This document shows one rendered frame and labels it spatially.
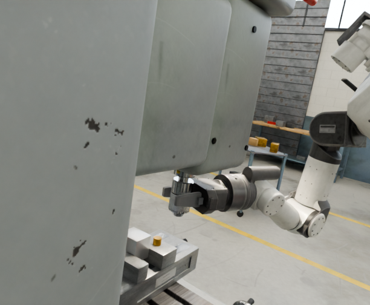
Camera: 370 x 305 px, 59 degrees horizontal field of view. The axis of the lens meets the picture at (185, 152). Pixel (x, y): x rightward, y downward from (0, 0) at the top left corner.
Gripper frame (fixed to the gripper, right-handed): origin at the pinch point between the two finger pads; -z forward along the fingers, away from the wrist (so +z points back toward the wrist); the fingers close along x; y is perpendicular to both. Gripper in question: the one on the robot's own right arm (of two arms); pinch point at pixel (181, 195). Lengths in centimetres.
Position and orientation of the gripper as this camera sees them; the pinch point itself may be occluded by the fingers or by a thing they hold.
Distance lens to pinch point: 71.6
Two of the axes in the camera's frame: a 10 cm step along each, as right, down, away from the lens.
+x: 5.1, 2.5, -8.2
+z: 8.5, 0.1, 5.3
